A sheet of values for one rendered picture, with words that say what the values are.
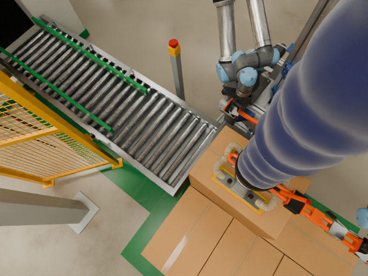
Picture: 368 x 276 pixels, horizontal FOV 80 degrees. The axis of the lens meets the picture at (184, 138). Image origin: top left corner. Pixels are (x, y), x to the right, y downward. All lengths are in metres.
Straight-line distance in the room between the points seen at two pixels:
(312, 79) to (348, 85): 0.06
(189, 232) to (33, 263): 1.62
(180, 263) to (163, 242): 0.18
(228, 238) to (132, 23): 2.97
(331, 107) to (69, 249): 2.45
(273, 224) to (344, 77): 1.08
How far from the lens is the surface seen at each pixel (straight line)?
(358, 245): 1.38
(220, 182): 1.31
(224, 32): 1.26
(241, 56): 1.14
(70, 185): 2.64
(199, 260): 1.73
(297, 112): 0.49
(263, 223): 1.36
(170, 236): 1.73
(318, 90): 0.42
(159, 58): 3.02
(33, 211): 1.85
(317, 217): 1.30
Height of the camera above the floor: 2.25
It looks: 69 degrees down
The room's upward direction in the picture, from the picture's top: 10 degrees counter-clockwise
